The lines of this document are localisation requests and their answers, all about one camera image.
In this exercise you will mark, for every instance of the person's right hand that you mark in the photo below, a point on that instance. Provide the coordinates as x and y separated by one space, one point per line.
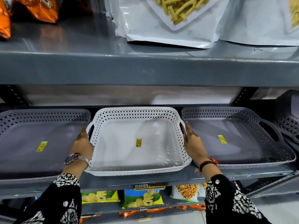
193 144

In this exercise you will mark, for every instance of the white perforated plastic tray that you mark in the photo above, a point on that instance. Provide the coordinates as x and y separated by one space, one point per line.
137 156

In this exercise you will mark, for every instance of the silver wristwatch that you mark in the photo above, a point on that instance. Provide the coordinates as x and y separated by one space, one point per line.
72 158

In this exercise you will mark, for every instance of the person's right thumb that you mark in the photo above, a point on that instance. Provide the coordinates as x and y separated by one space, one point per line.
187 129

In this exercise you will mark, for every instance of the grey perforated plastic tray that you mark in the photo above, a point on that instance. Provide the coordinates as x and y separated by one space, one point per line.
28 130
245 146

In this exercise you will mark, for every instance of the white pouch of yellow sticks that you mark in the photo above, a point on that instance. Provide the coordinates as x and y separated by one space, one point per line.
257 23
149 30

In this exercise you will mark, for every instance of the row of orange flat packets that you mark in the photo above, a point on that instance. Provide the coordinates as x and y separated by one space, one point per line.
161 210

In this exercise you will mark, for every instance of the person's left hand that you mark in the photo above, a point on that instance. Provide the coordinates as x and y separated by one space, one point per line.
81 145

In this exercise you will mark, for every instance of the dark grey plastic basket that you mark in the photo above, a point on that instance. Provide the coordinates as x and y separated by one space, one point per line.
288 123

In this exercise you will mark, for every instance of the person's left thumb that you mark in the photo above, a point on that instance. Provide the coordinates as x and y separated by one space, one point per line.
83 133

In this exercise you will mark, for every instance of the person's right forearm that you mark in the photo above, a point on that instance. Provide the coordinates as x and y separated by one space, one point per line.
224 198

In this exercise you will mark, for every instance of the black shelf label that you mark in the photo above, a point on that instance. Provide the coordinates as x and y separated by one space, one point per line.
149 186

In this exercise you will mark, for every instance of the grey metal shelf rack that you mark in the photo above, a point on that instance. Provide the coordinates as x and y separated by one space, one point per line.
140 67

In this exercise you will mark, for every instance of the yellow sticker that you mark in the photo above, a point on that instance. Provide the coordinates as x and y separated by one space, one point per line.
139 142
42 146
222 139

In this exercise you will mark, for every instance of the orange snack packet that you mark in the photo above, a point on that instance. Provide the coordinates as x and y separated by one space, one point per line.
4 23
39 9

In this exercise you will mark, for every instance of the person's left forearm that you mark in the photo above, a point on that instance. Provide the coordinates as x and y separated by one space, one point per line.
63 193

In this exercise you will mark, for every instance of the white packet of fried snack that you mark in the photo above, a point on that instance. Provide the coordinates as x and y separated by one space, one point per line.
185 192
202 190

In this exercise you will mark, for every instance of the black wristband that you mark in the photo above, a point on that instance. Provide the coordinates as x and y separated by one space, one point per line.
206 163

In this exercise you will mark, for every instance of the yellow green chips packet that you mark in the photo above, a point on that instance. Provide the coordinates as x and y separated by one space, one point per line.
100 197
142 199

